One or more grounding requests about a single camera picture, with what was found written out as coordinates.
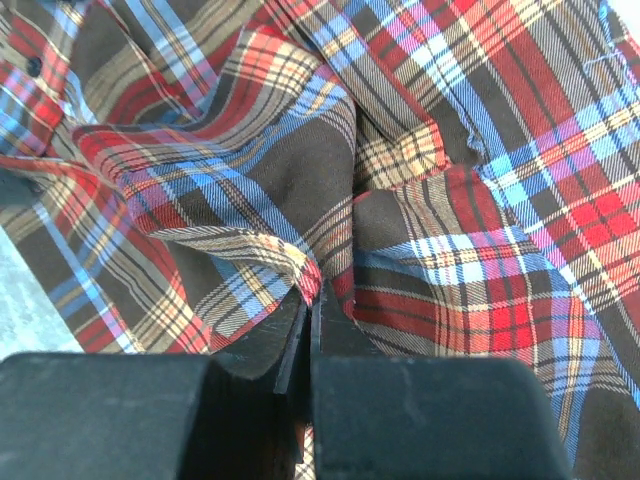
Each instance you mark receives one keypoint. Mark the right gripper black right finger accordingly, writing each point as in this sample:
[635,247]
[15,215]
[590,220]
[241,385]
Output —
[380,417]

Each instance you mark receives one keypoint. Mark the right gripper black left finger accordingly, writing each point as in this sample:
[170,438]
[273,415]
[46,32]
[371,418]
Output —
[230,415]

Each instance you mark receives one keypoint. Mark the red plaid long sleeve shirt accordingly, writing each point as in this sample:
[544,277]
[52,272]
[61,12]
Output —
[464,174]

